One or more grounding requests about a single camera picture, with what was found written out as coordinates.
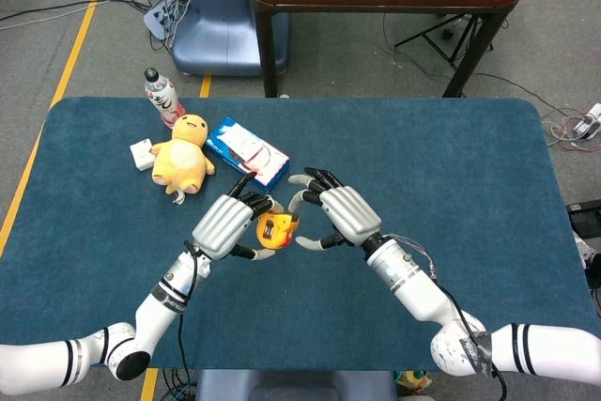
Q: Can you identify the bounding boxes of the thin right arm wire bundle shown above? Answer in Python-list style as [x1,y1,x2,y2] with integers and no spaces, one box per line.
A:
[392,234,439,281]

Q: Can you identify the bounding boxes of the black tripod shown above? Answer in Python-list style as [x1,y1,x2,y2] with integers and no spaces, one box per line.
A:
[393,13,497,71]

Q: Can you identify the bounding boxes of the white power strip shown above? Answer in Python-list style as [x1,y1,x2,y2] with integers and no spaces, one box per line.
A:
[143,0,182,40]

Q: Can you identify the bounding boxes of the blue felt table cloth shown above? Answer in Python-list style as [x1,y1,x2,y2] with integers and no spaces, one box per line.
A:
[0,96,597,372]

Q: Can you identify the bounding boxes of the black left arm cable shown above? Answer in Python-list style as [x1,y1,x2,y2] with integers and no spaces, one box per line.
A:
[174,240,201,401]

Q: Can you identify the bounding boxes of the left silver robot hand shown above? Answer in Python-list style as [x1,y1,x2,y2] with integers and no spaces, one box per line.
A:
[191,171,286,262]

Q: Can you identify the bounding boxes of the black flat device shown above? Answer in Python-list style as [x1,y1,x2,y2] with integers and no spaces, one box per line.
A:
[565,198,601,238]

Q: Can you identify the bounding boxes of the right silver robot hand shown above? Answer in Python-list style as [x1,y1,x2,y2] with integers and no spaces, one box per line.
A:
[286,166,382,252]

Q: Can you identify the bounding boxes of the clear drink bottle pink label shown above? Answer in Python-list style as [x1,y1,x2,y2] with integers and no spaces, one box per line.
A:
[143,67,186,131]

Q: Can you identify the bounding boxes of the white power adapter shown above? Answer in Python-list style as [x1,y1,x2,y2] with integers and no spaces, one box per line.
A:
[572,102,601,142]

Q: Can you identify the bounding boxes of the small white box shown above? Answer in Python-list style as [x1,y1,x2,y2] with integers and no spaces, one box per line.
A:
[130,138,156,172]

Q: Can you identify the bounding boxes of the yellow plush toy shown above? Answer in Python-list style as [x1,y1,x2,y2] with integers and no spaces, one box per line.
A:
[149,113,216,206]

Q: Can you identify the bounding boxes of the red white floor wires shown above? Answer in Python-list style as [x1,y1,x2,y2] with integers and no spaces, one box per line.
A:
[542,112,601,154]

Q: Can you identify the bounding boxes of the blue Oreo cookie box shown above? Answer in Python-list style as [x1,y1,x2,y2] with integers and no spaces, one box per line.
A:
[205,116,291,194]

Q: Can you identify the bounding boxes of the yellow green small toy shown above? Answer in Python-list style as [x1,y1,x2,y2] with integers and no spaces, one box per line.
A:
[393,370,433,395]

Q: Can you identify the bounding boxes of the blue-grey machine stand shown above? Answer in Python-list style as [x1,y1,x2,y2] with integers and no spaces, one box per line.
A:
[171,0,290,77]

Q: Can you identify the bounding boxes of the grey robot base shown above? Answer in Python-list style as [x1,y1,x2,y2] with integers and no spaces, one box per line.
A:
[195,369,398,401]

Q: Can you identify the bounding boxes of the yellow tape measure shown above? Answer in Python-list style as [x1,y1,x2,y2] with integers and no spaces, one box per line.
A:
[255,211,301,251]

